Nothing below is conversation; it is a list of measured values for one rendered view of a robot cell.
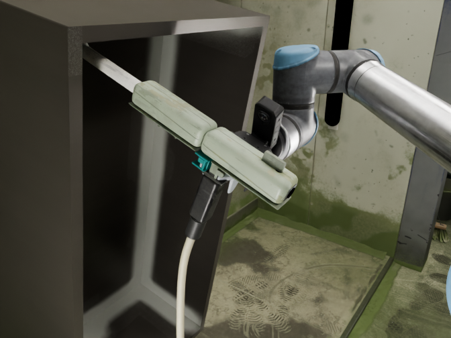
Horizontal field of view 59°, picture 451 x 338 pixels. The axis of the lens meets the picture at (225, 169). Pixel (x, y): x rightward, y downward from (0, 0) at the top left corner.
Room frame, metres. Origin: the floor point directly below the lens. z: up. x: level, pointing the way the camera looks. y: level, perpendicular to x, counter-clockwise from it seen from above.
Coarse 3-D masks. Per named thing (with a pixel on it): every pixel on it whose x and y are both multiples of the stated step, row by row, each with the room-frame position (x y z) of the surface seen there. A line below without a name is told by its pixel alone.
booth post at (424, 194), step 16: (448, 0) 2.28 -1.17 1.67; (448, 16) 2.27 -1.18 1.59; (448, 32) 2.26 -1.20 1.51; (448, 48) 2.25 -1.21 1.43; (432, 64) 2.29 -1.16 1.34; (448, 64) 2.24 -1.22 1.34; (432, 80) 2.28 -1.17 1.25; (448, 80) 2.23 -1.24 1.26; (448, 96) 2.22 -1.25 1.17; (416, 160) 2.28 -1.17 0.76; (432, 160) 2.23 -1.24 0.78; (416, 176) 2.27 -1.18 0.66; (432, 176) 2.22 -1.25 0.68; (416, 192) 2.26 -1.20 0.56; (432, 192) 2.21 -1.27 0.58; (416, 208) 2.25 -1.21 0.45; (432, 208) 2.20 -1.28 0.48; (416, 224) 2.24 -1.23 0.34; (432, 224) 2.20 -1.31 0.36; (400, 240) 2.28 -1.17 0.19; (416, 240) 2.23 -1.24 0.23; (400, 256) 2.27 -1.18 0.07; (416, 256) 2.21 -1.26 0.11
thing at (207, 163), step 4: (196, 152) 0.59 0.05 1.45; (200, 152) 0.59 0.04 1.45; (200, 156) 0.58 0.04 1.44; (204, 156) 0.58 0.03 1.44; (208, 156) 0.59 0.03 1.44; (196, 160) 0.60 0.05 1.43; (200, 160) 0.58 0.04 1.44; (204, 160) 0.58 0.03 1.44; (208, 160) 0.58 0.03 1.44; (196, 164) 0.59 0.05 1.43; (204, 164) 0.58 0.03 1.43; (208, 164) 0.58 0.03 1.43; (200, 168) 0.58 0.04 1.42; (204, 168) 0.58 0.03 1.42; (208, 168) 0.59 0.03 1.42
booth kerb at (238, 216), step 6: (252, 204) 2.89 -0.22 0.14; (240, 210) 2.75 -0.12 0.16; (246, 210) 2.82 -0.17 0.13; (252, 210) 2.89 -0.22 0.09; (234, 216) 2.68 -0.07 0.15; (240, 216) 2.75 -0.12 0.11; (246, 216) 2.82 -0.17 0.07; (228, 222) 2.62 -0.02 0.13; (234, 222) 2.69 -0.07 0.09; (228, 228) 2.62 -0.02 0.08
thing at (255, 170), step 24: (120, 72) 0.70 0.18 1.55; (144, 96) 0.64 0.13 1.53; (168, 96) 0.65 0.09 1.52; (168, 120) 0.62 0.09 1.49; (192, 120) 0.60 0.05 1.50; (192, 144) 0.59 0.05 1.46; (216, 144) 0.56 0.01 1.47; (240, 144) 0.57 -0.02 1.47; (216, 168) 0.57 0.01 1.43; (240, 168) 0.54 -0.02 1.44; (264, 168) 0.53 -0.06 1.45; (216, 192) 0.58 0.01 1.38; (264, 192) 0.52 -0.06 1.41; (288, 192) 0.51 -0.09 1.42; (192, 216) 0.60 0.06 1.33
